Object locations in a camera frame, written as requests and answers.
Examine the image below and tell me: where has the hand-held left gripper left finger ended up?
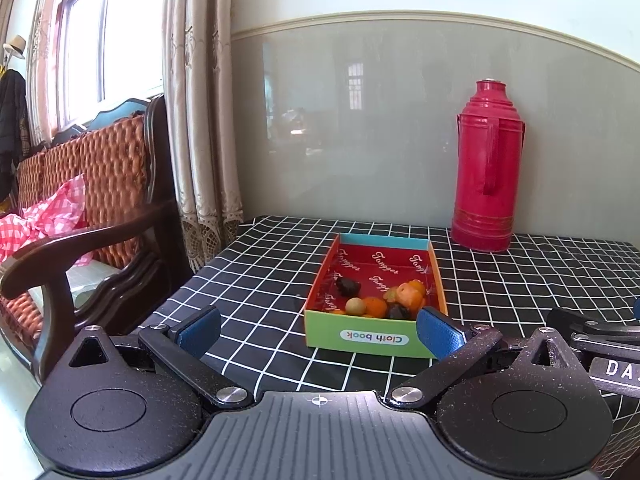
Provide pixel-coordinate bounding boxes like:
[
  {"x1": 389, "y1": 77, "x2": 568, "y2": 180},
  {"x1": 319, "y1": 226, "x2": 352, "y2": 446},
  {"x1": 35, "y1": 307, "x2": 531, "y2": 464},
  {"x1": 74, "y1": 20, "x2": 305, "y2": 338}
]
[{"x1": 50, "y1": 305, "x2": 254, "y2": 409}]

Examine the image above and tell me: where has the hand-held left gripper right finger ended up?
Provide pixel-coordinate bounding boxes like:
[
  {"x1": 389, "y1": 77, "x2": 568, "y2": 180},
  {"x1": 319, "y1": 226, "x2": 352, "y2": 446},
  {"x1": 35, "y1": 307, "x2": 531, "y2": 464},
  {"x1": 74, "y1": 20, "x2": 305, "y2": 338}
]
[{"x1": 387, "y1": 306, "x2": 594, "y2": 412}]

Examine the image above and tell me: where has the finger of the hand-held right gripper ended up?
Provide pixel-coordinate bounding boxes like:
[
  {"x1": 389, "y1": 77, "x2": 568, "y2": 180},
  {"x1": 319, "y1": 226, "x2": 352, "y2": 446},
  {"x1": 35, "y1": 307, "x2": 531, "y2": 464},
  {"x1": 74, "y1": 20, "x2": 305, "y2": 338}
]
[{"x1": 546, "y1": 297, "x2": 640, "y2": 357}]

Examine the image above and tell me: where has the colourful cardboard box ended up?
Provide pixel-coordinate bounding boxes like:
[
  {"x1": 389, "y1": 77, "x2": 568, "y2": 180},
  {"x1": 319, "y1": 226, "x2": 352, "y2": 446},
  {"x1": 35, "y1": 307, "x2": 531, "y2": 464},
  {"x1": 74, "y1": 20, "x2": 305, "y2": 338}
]
[{"x1": 303, "y1": 232, "x2": 449, "y2": 360}]

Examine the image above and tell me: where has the black white checked tablecloth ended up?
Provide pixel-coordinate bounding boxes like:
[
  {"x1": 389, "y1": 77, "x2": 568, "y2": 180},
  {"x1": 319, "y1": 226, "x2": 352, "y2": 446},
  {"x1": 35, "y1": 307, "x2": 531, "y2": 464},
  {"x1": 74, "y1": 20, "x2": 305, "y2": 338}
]
[{"x1": 134, "y1": 215, "x2": 640, "y2": 480}]

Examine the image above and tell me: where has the pale green seat pad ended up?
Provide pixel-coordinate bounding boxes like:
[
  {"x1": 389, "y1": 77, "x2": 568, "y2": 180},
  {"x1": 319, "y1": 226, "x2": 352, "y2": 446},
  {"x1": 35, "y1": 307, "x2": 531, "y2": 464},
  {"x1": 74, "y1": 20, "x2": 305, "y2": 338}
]
[{"x1": 27, "y1": 259, "x2": 122, "y2": 307}]

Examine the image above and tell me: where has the dark wooden sofa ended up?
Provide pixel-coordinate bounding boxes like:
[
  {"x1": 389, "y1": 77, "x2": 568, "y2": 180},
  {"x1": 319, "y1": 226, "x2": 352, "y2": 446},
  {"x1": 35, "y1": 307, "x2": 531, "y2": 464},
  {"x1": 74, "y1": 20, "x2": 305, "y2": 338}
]
[{"x1": 0, "y1": 94, "x2": 197, "y2": 387}]

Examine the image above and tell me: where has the red thermos flask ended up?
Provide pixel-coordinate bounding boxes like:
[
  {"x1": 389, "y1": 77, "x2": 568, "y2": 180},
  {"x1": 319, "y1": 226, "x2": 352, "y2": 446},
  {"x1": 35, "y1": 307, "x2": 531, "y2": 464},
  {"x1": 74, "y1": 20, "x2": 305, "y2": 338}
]
[{"x1": 450, "y1": 79, "x2": 527, "y2": 252}]

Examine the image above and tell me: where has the brown woven back cushion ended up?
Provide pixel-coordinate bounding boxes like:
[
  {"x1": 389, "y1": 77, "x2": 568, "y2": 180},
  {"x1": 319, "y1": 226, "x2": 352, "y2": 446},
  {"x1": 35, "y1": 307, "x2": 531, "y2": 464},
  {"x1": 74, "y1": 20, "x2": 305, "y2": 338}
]
[{"x1": 15, "y1": 114, "x2": 152, "y2": 266}]

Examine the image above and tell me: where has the pink checked cloth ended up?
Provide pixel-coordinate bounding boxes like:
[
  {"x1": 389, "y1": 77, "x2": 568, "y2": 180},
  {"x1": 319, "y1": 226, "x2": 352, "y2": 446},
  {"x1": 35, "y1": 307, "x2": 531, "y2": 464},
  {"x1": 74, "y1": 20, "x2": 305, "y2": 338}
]
[{"x1": 0, "y1": 174, "x2": 96, "y2": 269}]

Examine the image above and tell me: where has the beige embroidered curtain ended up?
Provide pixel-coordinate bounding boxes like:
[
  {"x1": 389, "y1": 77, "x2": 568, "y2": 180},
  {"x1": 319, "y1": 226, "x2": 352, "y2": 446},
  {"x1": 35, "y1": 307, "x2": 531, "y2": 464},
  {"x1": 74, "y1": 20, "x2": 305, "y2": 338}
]
[{"x1": 161, "y1": 0, "x2": 246, "y2": 275}]

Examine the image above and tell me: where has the dark hanging coat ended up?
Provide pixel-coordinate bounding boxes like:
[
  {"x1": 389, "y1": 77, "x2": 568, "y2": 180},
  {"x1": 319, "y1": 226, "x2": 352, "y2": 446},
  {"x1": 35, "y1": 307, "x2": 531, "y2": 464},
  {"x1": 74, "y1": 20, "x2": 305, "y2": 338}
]
[{"x1": 0, "y1": 68, "x2": 29, "y2": 202}]

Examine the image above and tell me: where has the window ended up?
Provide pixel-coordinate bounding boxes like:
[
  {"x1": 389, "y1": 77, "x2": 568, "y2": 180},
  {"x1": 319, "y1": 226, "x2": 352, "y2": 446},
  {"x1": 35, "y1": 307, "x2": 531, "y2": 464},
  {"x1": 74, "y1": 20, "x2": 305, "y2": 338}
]
[{"x1": 54, "y1": 0, "x2": 167, "y2": 132}]

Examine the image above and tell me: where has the white brimmed hat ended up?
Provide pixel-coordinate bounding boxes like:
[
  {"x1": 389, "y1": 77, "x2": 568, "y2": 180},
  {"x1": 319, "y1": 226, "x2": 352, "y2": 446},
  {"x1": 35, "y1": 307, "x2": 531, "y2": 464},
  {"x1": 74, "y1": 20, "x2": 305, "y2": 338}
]
[{"x1": 2, "y1": 35, "x2": 27, "y2": 61}]

